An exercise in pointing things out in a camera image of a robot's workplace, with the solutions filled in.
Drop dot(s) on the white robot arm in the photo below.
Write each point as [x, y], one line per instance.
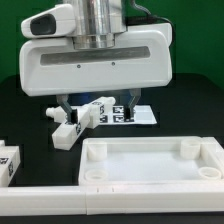
[83, 46]

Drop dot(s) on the white paper marker sheet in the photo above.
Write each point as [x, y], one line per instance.
[143, 115]

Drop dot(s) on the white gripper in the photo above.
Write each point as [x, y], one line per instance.
[139, 59]

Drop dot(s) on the white L-shaped fence wall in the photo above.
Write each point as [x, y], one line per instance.
[207, 196]

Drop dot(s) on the white desk top tray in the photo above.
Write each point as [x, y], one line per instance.
[150, 160]

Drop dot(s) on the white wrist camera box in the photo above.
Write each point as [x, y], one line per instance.
[55, 22]

